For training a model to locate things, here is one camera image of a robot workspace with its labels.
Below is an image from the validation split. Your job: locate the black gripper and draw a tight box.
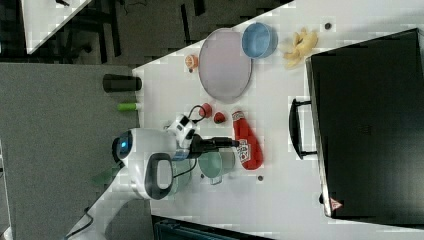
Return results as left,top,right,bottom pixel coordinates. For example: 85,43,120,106
189,134,240,159

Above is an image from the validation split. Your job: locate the red ketchup bottle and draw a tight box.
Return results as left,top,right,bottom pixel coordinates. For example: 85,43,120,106
232,109,263,170

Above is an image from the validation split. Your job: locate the green strainer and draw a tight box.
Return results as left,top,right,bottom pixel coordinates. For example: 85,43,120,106
168,160,192,198

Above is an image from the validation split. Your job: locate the green mug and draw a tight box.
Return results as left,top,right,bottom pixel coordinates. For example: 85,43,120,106
198,150,235,185

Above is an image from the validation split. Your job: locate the red strawberry toy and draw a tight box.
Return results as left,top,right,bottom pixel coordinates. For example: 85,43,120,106
214,112,226,124

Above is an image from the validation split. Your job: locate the pink strawberry toy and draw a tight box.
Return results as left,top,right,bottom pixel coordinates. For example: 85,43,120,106
199,103,212,118

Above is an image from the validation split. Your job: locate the purple plate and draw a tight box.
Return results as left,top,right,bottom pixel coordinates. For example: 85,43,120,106
198,28,252,103

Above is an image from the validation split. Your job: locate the orange slice toy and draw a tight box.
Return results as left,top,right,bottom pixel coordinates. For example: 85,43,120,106
185,55,199,70

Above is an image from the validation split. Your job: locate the blue cup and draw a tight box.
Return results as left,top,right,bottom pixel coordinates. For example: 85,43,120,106
242,22,278,59

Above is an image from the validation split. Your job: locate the green pear toy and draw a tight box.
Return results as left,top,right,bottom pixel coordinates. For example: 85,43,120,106
117,103,141,111

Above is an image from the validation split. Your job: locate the peeled banana toy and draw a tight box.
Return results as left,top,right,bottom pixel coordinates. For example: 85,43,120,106
283,28,318,68

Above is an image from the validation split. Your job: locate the black cylinder cup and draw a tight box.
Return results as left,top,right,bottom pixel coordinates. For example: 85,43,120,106
103,74,142,93

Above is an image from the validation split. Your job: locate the black toaster oven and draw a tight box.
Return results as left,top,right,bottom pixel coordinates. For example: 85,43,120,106
305,28,424,229

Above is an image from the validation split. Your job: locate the black cable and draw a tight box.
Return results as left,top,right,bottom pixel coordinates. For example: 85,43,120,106
187,104,207,124

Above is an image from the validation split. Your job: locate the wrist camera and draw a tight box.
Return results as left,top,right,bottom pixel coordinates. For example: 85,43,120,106
167,114,197,149

